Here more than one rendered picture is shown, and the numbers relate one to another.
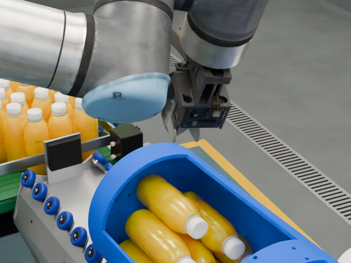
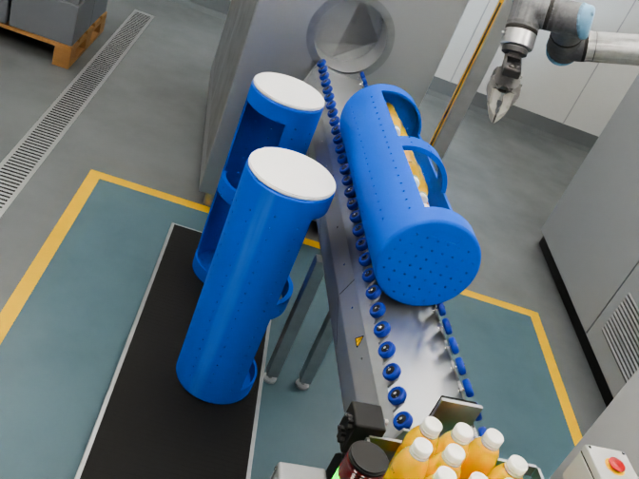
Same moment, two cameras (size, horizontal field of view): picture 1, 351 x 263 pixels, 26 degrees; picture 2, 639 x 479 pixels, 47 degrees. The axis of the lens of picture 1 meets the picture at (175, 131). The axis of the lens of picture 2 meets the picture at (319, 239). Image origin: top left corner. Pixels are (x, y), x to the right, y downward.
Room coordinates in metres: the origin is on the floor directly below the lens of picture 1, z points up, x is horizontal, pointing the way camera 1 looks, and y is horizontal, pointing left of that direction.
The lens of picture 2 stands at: (3.05, 0.18, 2.04)
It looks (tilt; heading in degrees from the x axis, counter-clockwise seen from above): 31 degrees down; 194
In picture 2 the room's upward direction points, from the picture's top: 23 degrees clockwise
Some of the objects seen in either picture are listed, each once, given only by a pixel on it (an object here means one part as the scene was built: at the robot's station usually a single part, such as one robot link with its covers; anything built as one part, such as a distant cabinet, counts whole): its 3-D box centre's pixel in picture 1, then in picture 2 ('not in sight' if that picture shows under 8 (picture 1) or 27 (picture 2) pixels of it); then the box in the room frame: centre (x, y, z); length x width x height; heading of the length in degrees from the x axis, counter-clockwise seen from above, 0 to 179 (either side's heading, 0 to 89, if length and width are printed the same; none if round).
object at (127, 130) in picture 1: (125, 146); (361, 431); (1.86, 0.14, 0.95); 0.10 x 0.07 x 0.10; 122
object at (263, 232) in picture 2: not in sight; (249, 283); (1.17, -0.45, 0.59); 0.28 x 0.28 x 0.88
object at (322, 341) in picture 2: not in sight; (328, 330); (0.79, -0.20, 0.31); 0.06 x 0.06 x 0.63; 32
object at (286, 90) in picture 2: not in sight; (289, 91); (0.62, -0.76, 1.03); 0.28 x 0.28 x 0.01
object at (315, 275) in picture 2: not in sight; (294, 322); (0.86, -0.32, 0.31); 0.06 x 0.06 x 0.63; 32
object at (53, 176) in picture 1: (65, 159); (449, 419); (1.72, 0.29, 0.99); 0.10 x 0.02 x 0.12; 122
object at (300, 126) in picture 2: not in sight; (254, 189); (0.62, -0.76, 0.59); 0.28 x 0.28 x 0.88
